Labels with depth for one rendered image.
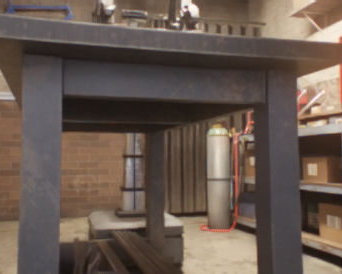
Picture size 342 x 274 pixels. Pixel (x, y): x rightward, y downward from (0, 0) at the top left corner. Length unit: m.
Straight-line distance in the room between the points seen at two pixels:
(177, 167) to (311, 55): 3.51
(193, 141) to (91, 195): 1.26
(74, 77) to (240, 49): 0.37
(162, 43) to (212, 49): 0.11
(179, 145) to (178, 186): 0.43
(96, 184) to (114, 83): 3.76
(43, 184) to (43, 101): 0.17
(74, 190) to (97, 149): 0.50
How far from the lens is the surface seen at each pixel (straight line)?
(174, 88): 0.98
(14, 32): 0.84
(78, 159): 4.65
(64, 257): 1.96
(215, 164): 3.69
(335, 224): 2.80
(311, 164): 2.93
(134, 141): 2.66
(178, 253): 2.49
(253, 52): 0.94
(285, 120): 1.07
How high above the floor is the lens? 0.61
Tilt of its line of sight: 4 degrees up
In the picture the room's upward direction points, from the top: straight up
